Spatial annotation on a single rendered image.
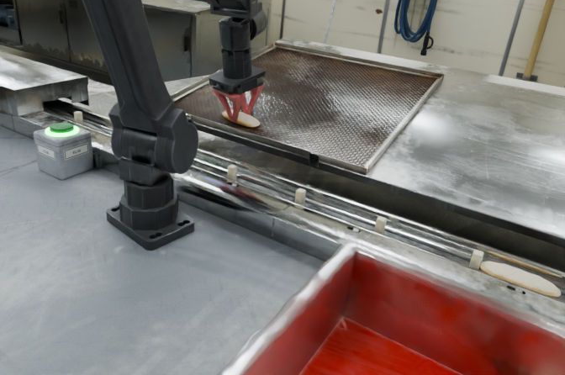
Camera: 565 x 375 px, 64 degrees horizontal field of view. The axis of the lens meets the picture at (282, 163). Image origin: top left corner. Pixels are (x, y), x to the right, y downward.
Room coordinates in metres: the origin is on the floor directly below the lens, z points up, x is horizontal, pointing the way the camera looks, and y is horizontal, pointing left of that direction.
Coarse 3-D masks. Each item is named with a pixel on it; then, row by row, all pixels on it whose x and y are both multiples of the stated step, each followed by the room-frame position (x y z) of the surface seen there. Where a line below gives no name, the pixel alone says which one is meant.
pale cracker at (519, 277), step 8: (480, 264) 0.53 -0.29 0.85; (488, 264) 0.52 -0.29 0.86; (496, 264) 0.52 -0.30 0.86; (504, 264) 0.52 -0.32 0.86; (488, 272) 0.51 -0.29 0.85; (496, 272) 0.51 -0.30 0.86; (504, 272) 0.50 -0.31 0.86; (512, 272) 0.50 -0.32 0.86; (520, 272) 0.51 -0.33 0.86; (528, 272) 0.51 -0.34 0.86; (512, 280) 0.49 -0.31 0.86; (520, 280) 0.49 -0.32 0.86; (528, 280) 0.49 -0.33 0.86; (536, 280) 0.49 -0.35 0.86; (544, 280) 0.49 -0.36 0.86; (536, 288) 0.48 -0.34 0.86; (544, 288) 0.48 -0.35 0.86; (552, 288) 0.48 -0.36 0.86; (552, 296) 0.47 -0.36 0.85
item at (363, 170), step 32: (256, 64) 1.23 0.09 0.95; (320, 64) 1.24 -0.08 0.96; (384, 64) 1.22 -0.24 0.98; (192, 96) 1.02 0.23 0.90; (288, 96) 1.03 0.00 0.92; (320, 96) 1.03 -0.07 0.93; (224, 128) 0.86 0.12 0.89; (256, 128) 0.87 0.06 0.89; (288, 128) 0.88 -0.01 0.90; (320, 128) 0.88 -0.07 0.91; (352, 128) 0.88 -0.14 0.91; (320, 160) 0.75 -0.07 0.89; (352, 160) 0.76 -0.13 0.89
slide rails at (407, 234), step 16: (48, 112) 0.97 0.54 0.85; (64, 112) 0.98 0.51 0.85; (112, 128) 0.91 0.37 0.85; (208, 160) 0.79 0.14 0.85; (240, 176) 0.74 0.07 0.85; (288, 192) 0.69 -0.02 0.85; (336, 208) 0.65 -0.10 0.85; (368, 224) 0.61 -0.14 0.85; (400, 240) 0.57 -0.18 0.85; (416, 240) 0.58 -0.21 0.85; (432, 240) 0.58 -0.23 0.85; (464, 256) 0.55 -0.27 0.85; (560, 288) 0.49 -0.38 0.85
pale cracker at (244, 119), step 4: (224, 112) 0.93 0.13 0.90; (232, 112) 0.92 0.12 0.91; (240, 112) 0.92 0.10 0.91; (224, 116) 0.91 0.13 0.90; (228, 116) 0.91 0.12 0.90; (240, 116) 0.90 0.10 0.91; (244, 116) 0.90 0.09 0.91; (248, 116) 0.90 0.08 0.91; (240, 120) 0.89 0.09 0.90; (244, 120) 0.88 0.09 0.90; (248, 120) 0.88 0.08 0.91; (252, 120) 0.89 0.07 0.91; (256, 120) 0.89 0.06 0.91; (240, 124) 0.88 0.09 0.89; (244, 124) 0.88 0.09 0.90; (248, 124) 0.87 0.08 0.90; (252, 124) 0.87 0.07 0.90; (256, 124) 0.88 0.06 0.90
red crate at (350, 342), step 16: (352, 320) 0.43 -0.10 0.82; (336, 336) 0.40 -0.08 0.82; (352, 336) 0.40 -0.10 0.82; (368, 336) 0.40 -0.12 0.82; (384, 336) 0.40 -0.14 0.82; (320, 352) 0.37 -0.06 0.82; (336, 352) 0.37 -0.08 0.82; (352, 352) 0.38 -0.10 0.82; (368, 352) 0.38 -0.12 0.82; (384, 352) 0.38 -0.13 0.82; (400, 352) 0.38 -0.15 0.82; (416, 352) 0.39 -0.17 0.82; (304, 368) 0.35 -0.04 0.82; (320, 368) 0.35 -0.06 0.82; (336, 368) 0.35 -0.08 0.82; (352, 368) 0.35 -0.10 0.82; (368, 368) 0.36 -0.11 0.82; (384, 368) 0.36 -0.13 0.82; (400, 368) 0.36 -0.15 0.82; (416, 368) 0.36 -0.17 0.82; (432, 368) 0.36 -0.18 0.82; (448, 368) 0.37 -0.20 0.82
